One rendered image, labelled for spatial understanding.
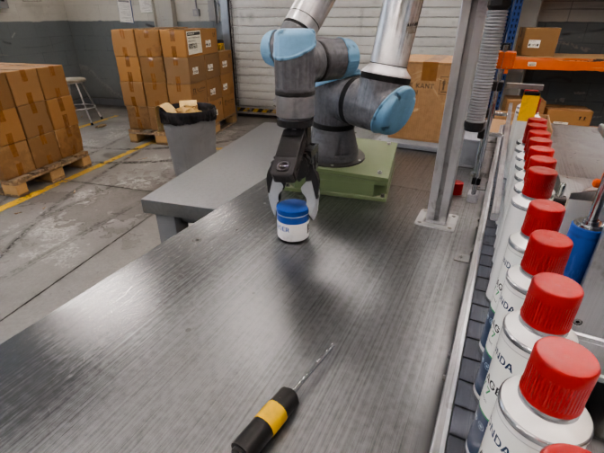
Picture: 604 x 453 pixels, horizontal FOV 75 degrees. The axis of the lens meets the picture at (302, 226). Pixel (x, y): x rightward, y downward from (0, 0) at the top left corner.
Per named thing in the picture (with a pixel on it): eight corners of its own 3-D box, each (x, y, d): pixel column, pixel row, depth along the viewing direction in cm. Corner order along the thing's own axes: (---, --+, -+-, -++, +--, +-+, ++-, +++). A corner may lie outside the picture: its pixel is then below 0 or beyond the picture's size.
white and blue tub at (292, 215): (304, 244, 82) (304, 214, 79) (272, 239, 84) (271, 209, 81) (313, 229, 88) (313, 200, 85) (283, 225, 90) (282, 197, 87)
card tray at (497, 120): (549, 140, 152) (553, 130, 151) (477, 132, 163) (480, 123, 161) (546, 123, 176) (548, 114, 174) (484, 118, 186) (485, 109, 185)
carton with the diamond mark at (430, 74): (454, 145, 140) (468, 63, 127) (386, 137, 149) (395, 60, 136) (462, 126, 164) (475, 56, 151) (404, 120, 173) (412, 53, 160)
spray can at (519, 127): (523, 183, 100) (546, 100, 90) (501, 180, 102) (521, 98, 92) (523, 177, 104) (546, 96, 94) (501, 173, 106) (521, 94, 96)
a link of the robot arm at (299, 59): (328, 28, 69) (293, 30, 64) (326, 93, 74) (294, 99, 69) (297, 27, 74) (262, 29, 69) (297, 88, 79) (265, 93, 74)
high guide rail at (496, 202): (496, 221, 67) (498, 213, 66) (488, 219, 67) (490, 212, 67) (511, 106, 152) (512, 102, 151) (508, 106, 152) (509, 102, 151)
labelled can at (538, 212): (523, 374, 47) (581, 220, 37) (475, 359, 49) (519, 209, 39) (523, 345, 51) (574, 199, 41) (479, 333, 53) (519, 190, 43)
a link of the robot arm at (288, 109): (308, 99, 70) (266, 96, 72) (308, 125, 72) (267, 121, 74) (319, 92, 76) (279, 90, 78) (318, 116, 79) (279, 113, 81)
